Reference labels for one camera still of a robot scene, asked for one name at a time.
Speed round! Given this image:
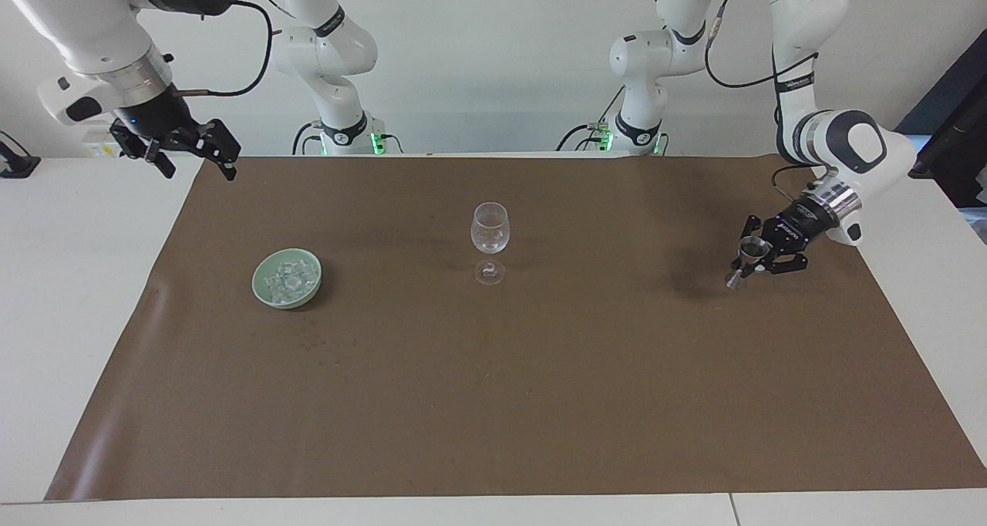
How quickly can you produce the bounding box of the silver metal jigger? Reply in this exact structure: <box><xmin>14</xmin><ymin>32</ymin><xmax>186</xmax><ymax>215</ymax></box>
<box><xmin>724</xmin><ymin>236</ymin><xmax>770</xmax><ymax>290</ymax></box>

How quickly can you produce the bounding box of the clear ice cubes pile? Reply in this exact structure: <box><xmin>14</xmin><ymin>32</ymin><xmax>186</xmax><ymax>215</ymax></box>
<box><xmin>264</xmin><ymin>255</ymin><xmax>321</xmax><ymax>305</ymax></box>

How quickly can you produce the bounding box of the black cable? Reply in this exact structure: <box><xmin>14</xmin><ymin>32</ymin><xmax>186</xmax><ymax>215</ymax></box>
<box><xmin>555</xmin><ymin>123</ymin><xmax>611</xmax><ymax>153</ymax></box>
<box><xmin>171</xmin><ymin>0</ymin><xmax>277</xmax><ymax>98</ymax></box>
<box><xmin>703</xmin><ymin>0</ymin><xmax>820</xmax><ymax>90</ymax></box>
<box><xmin>772</xmin><ymin>163</ymin><xmax>818</xmax><ymax>201</ymax></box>
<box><xmin>291</xmin><ymin>120</ymin><xmax>325</xmax><ymax>157</ymax></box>

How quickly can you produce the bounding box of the black stand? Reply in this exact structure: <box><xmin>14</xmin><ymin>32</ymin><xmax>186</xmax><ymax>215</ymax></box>
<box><xmin>0</xmin><ymin>130</ymin><xmax>42</xmax><ymax>179</ymax></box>
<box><xmin>907</xmin><ymin>29</ymin><xmax>987</xmax><ymax>211</ymax></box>

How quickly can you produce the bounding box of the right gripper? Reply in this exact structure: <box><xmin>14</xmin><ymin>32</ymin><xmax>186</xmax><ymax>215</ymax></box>
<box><xmin>109</xmin><ymin>91</ymin><xmax>241</xmax><ymax>182</ymax></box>

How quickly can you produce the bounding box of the pale green bowl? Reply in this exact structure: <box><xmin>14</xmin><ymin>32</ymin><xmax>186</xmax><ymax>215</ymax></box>
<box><xmin>251</xmin><ymin>248</ymin><xmax>325</xmax><ymax>310</ymax></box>

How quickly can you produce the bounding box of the clear wine glass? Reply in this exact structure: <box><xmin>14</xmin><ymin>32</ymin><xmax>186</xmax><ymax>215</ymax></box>
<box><xmin>470</xmin><ymin>201</ymin><xmax>512</xmax><ymax>286</ymax></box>

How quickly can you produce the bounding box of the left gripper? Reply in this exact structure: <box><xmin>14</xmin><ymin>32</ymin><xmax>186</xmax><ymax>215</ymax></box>
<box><xmin>731</xmin><ymin>197</ymin><xmax>838</xmax><ymax>275</ymax></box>

